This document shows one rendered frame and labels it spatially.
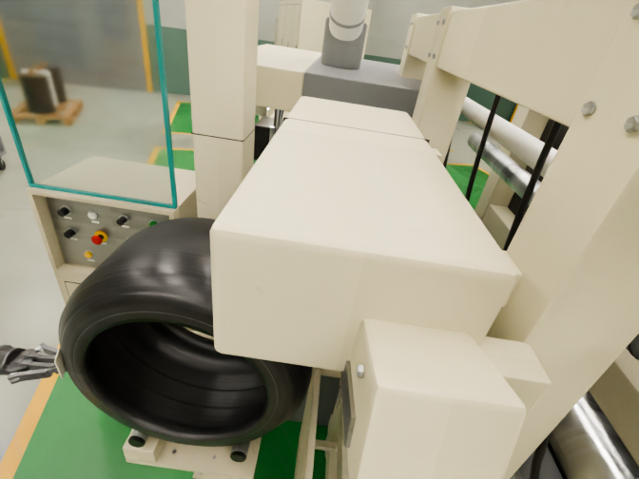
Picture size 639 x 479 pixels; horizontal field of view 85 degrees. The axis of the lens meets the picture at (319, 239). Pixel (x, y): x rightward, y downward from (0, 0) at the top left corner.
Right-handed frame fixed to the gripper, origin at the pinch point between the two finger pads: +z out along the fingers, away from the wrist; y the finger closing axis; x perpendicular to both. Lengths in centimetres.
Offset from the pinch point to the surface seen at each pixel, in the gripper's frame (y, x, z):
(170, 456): -9.7, 26.0, 27.1
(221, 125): 25, -60, 45
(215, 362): 14.6, 14.2, 34.2
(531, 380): -38, -54, 92
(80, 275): 50, 8, -35
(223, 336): -37, -56, 64
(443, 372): -43, -61, 82
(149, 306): -12, -36, 39
